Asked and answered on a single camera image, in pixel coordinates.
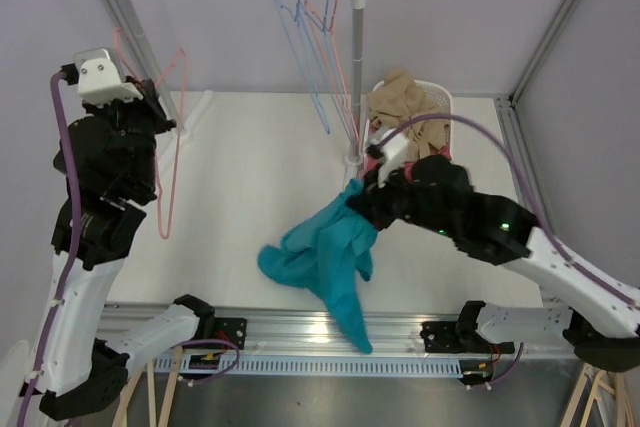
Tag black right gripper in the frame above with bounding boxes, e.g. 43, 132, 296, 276
348, 159, 456, 239

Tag light blue wire hanger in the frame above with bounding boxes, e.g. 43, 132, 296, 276
293, 0, 360, 141
273, 0, 331, 134

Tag beige wooden hangers left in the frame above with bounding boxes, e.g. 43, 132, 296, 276
110, 344, 184, 427

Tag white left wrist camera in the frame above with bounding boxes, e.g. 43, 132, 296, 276
61, 47, 143, 107

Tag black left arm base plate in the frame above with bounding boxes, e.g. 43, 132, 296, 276
203, 317, 248, 351

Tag teal t-shirt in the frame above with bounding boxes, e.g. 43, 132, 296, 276
257, 179, 377, 354

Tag pink wire hanger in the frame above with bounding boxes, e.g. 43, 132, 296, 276
302, 0, 360, 141

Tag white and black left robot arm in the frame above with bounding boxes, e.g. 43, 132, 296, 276
22, 75, 216, 421

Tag beige wooden hangers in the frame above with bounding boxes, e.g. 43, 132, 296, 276
110, 344, 184, 427
559, 364, 635, 427

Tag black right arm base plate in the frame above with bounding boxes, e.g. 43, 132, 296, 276
420, 320, 516, 354

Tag tan t-shirt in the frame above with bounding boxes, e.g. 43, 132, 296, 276
367, 67, 449, 158

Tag white slotted cable duct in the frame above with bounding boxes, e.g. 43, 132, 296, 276
179, 352, 463, 379

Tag coral red t-shirt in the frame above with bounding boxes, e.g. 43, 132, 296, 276
364, 144, 451, 180

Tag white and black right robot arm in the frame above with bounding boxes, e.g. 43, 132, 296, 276
347, 155, 639, 373

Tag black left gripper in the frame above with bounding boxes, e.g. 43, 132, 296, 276
83, 74, 177, 196

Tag white perforated plastic basket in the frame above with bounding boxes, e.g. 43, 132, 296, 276
364, 79, 455, 158

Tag aluminium mounting rail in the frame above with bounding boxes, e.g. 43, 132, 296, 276
99, 302, 606, 354

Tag beige wooden hangers right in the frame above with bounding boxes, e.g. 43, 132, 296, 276
559, 364, 635, 427

